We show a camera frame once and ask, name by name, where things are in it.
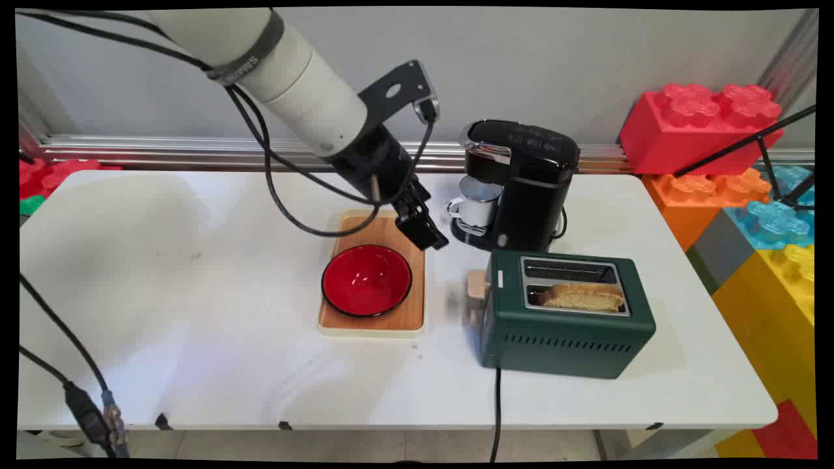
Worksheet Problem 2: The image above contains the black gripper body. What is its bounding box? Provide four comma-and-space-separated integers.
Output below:
324, 124, 421, 208

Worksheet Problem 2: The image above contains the wooden tray with cream rim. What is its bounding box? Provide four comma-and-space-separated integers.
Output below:
317, 210, 427, 338

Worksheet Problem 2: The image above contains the white enamel mug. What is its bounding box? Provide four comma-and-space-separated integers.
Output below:
447, 176, 504, 229

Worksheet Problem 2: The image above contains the red bowl with black rim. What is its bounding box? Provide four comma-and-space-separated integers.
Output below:
321, 244, 414, 319

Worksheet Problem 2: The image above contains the black coffee machine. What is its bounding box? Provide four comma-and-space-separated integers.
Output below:
450, 119, 581, 254

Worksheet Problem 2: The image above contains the toast slice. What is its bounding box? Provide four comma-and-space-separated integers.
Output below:
538, 283, 627, 313

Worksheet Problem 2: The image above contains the green toaster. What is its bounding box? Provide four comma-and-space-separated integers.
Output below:
480, 249, 657, 380

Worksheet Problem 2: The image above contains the large red toy block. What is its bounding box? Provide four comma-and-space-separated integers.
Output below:
619, 83, 784, 176

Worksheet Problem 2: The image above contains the orange toy block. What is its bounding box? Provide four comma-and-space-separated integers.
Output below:
642, 168, 773, 252

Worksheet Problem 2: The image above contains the grey table leg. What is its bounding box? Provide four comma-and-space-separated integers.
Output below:
593, 430, 715, 461

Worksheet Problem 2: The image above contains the black tripod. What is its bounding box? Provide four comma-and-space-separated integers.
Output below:
673, 104, 816, 213

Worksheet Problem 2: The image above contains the blue toy block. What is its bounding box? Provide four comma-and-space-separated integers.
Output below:
726, 165, 816, 251

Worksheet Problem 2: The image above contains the large yellow toy block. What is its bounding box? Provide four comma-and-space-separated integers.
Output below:
712, 244, 816, 436

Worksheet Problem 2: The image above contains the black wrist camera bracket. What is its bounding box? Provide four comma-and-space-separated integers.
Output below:
357, 60, 441, 126

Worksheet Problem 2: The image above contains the grey strap on arm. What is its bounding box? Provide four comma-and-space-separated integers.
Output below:
207, 10, 286, 87

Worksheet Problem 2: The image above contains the black toaster power cable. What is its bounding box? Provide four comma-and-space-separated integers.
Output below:
489, 368, 504, 463

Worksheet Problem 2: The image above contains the aluminium wall rail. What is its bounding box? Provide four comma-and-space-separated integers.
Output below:
39, 135, 815, 175

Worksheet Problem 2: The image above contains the black cable with silver connector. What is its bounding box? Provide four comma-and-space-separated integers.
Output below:
16, 9, 439, 458

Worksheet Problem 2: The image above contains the aluminium frame post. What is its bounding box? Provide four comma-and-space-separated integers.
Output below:
759, 10, 819, 113

